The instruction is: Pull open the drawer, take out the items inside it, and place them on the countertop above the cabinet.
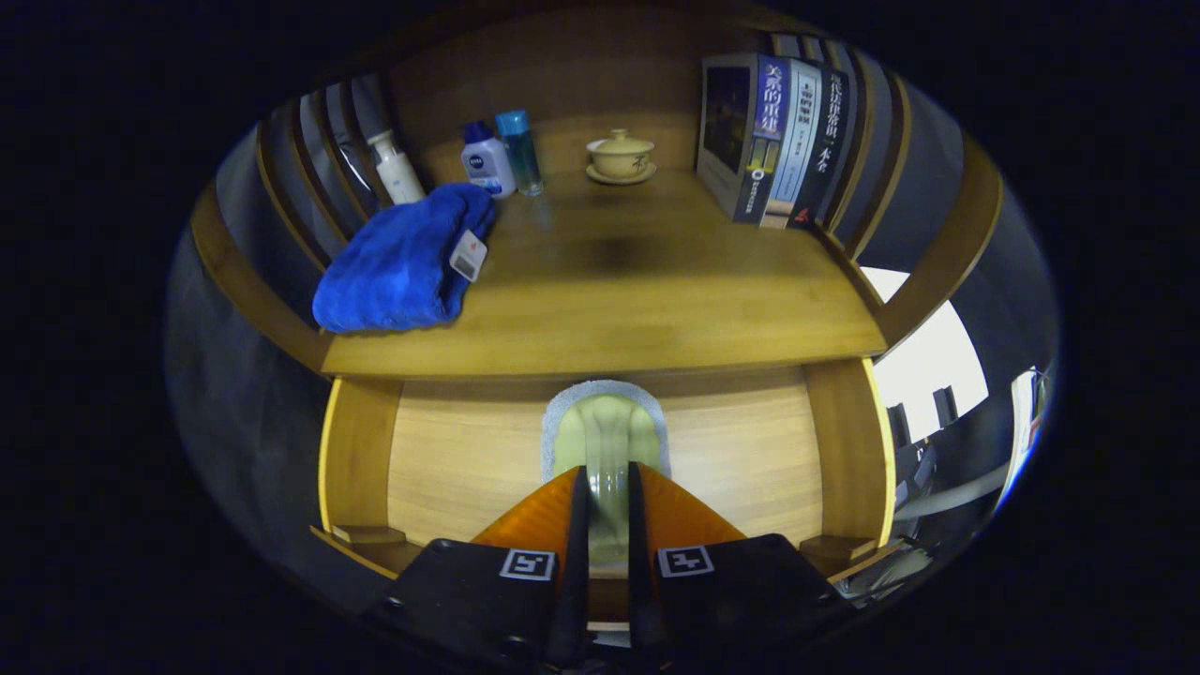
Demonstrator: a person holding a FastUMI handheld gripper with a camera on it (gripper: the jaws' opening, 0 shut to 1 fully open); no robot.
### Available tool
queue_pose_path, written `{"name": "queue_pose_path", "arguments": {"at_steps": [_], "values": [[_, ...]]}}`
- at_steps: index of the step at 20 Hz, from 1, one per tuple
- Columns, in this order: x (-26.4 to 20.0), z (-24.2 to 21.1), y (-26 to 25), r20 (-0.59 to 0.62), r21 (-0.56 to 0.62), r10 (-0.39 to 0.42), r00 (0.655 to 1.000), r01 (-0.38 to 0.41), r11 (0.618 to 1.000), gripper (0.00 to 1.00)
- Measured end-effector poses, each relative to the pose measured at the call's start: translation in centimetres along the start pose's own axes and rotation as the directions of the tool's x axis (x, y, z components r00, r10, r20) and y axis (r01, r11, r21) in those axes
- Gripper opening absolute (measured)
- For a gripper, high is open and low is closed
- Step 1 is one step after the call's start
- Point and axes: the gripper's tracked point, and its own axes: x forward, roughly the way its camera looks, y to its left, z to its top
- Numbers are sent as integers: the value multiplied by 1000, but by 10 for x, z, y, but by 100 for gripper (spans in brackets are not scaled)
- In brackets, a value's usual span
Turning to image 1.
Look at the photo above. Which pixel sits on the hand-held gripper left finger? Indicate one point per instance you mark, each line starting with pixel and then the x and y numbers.
pixel 577 581

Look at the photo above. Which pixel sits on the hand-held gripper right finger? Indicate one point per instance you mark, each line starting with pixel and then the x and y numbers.
pixel 639 591

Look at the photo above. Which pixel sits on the wooden drawer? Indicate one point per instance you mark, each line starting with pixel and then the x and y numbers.
pixel 469 459

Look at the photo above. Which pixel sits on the wooden countertop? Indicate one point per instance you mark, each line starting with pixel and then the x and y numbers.
pixel 656 300

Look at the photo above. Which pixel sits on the wooden cabinet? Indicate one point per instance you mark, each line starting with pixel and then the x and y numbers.
pixel 581 75

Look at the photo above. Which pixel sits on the white side table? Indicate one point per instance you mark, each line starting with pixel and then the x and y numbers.
pixel 947 497

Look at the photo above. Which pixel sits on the white box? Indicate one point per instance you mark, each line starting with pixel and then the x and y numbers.
pixel 923 366

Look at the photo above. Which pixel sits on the blue towel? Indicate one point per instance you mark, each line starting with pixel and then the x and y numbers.
pixel 403 262

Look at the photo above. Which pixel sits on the white bottle with blue cap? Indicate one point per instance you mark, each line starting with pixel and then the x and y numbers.
pixel 487 164

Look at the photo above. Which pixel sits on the beige lidded teacup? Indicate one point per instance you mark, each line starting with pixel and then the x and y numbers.
pixel 620 157

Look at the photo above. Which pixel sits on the teal bottle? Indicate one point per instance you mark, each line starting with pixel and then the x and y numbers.
pixel 520 150

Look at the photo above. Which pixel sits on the white pump bottle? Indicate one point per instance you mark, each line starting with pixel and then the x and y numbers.
pixel 396 173

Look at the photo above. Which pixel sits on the dark blue book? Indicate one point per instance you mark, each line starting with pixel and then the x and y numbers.
pixel 741 131

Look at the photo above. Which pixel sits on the white spine book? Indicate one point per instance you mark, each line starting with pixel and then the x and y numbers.
pixel 797 141

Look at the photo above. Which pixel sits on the black spine book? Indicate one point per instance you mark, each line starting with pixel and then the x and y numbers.
pixel 825 150

